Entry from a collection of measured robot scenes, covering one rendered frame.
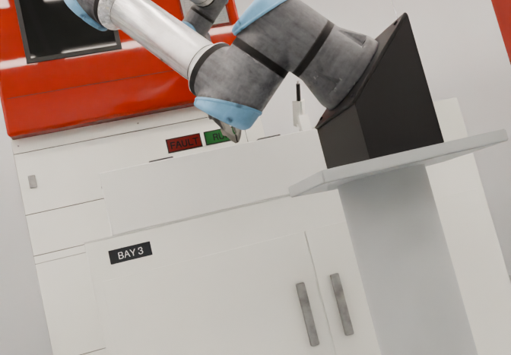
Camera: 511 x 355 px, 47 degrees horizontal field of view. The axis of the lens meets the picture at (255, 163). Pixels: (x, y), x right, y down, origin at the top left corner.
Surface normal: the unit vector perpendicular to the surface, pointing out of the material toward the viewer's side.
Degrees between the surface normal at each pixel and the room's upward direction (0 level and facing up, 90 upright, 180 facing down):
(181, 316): 90
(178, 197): 90
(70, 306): 90
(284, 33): 109
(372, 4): 90
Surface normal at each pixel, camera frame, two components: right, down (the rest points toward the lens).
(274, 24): -0.05, 0.19
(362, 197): -0.60, 0.05
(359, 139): -0.95, 0.20
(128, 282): 0.20, -0.16
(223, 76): -0.41, -0.18
